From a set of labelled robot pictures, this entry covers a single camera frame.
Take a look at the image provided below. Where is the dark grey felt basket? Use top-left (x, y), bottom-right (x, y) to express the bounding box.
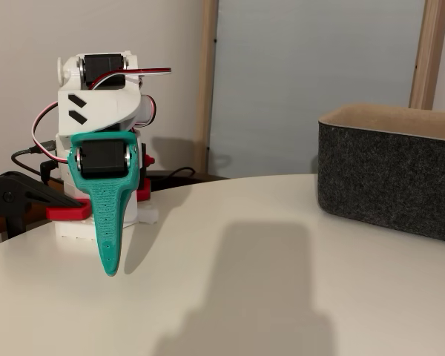
top-left (317, 102), bottom-right (445, 245)

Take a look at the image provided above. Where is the black clamp with red pad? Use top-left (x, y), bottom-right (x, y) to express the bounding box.
top-left (0, 172), bottom-right (93, 240)
top-left (136, 142), bottom-right (156, 203)

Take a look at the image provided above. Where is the white toy brick base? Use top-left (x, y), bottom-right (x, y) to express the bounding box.
top-left (54, 207), bottom-right (159, 241)

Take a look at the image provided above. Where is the black power plug cable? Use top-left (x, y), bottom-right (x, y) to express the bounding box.
top-left (39, 159), bottom-right (59, 185)

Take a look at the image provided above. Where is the grey usb cable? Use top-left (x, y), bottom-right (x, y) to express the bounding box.
top-left (10, 139), bottom-right (59, 179)

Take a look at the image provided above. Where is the thin black cable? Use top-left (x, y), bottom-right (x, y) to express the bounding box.
top-left (148, 166), bottom-right (197, 185)

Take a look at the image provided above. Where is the red white servo wire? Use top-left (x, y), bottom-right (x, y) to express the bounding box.
top-left (90, 66), bottom-right (173, 92)
top-left (31, 102), bottom-right (73, 164)
top-left (140, 95), bottom-right (158, 128)

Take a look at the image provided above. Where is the light wooden shelf post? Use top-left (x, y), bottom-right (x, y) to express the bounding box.
top-left (191, 0), bottom-right (220, 175)
top-left (409, 0), bottom-right (445, 111)

